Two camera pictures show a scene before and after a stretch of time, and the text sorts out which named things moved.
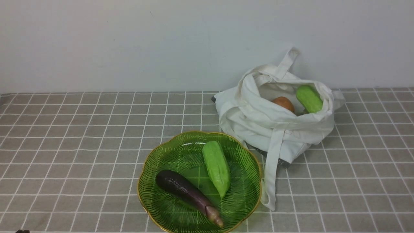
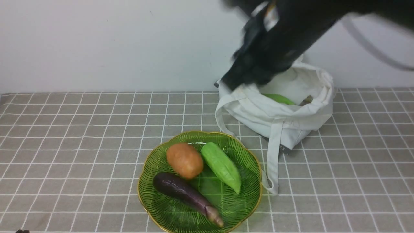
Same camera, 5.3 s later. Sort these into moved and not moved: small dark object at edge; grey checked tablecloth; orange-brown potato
Moved: orange-brown potato
Not moved: small dark object at edge; grey checked tablecloth
